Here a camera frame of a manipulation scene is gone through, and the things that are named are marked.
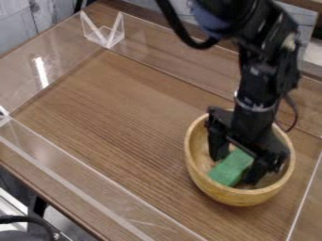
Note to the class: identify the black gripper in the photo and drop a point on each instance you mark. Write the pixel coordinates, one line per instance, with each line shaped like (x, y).
(246, 127)

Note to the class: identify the green rectangular block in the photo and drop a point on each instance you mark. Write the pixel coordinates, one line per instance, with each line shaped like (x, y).
(228, 172)

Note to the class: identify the light wooden bowl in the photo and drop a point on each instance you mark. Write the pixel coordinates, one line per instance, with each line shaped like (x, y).
(199, 164)

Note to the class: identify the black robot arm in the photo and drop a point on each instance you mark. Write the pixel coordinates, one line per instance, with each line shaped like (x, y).
(268, 39)

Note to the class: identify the clear acrylic tray wall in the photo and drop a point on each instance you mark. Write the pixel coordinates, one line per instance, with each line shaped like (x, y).
(107, 209)

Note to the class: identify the clear acrylic corner bracket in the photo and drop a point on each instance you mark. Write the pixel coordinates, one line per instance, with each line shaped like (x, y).
(105, 36)

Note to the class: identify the black table leg frame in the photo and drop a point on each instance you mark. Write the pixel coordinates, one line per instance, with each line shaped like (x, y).
(50, 225)

